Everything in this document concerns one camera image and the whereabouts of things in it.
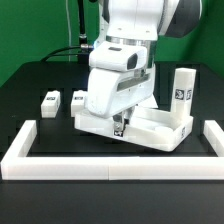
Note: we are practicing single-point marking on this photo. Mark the fiducial marker plate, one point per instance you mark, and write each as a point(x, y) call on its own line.
point(150, 103)

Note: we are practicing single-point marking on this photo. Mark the white U-shaped fence frame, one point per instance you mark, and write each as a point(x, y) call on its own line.
point(18, 165)

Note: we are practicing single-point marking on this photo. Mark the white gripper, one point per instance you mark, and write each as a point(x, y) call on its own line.
point(118, 80)

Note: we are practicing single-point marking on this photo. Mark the white desk top tray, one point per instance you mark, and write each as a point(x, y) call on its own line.
point(151, 128)

